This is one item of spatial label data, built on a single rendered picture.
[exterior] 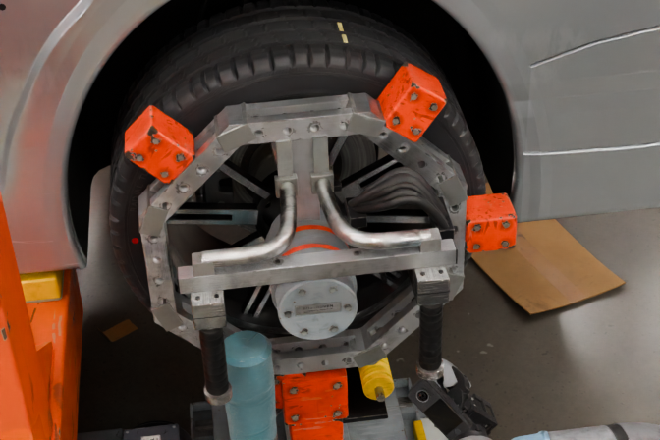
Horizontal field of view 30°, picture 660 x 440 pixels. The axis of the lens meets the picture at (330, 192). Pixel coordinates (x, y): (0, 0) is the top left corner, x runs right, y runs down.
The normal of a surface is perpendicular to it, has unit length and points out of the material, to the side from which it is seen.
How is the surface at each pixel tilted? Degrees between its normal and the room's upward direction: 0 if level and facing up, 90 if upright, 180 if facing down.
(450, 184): 90
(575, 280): 2
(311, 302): 90
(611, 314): 0
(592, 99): 90
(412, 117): 90
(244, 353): 0
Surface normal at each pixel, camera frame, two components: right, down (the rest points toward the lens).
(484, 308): -0.03, -0.82
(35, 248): 0.13, 0.57
